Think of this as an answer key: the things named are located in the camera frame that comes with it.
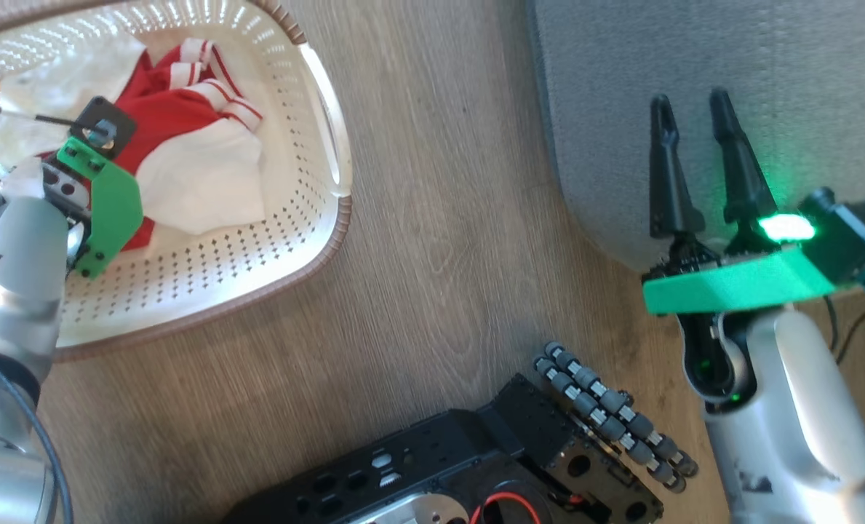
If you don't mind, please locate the grey roller omni wheel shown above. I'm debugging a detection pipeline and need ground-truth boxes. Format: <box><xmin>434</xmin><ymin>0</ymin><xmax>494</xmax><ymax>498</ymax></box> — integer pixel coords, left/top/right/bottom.
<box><xmin>533</xmin><ymin>341</ymin><xmax>699</xmax><ymax>496</ymax></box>

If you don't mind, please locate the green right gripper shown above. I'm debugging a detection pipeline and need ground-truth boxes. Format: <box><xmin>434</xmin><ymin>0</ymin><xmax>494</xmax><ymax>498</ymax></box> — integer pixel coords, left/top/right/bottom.
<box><xmin>642</xmin><ymin>89</ymin><xmax>837</xmax><ymax>315</ymax></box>

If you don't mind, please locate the thin black cable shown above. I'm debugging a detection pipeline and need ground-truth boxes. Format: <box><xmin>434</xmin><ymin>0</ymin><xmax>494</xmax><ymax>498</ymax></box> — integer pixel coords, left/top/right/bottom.
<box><xmin>0</xmin><ymin>364</ymin><xmax>73</xmax><ymax>524</ymax></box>
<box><xmin>0</xmin><ymin>100</ymin><xmax>78</xmax><ymax>126</ymax></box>
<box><xmin>824</xmin><ymin>293</ymin><xmax>865</xmax><ymax>366</ymax></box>

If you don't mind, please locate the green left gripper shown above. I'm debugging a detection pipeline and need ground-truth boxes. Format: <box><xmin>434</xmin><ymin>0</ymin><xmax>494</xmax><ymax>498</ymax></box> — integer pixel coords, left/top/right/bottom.
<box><xmin>39</xmin><ymin>137</ymin><xmax>143</xmax><ymax>279</ymax></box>

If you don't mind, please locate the cream perforated laundry basket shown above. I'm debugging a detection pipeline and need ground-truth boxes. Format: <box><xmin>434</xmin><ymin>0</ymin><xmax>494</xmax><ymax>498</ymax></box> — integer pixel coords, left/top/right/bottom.
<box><xmin>0</xmin><ymin>0</ymin><xmax>354</xmax><ymax>363</ymax></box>

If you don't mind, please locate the red and white garment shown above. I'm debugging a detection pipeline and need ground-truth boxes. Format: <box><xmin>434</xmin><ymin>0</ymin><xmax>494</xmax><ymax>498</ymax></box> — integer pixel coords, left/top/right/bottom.
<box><xmin>0</xmin><ymin>36</ymin><xmax>266</xmax><ymax>253</ymax></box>

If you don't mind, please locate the red wire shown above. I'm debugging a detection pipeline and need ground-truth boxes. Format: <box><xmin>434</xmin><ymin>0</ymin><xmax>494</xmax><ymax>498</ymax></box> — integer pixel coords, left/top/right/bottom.
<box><xmin>469</xmin><ymin>491</ymin><xmax>544</xmax><ymax>524</ymax></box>

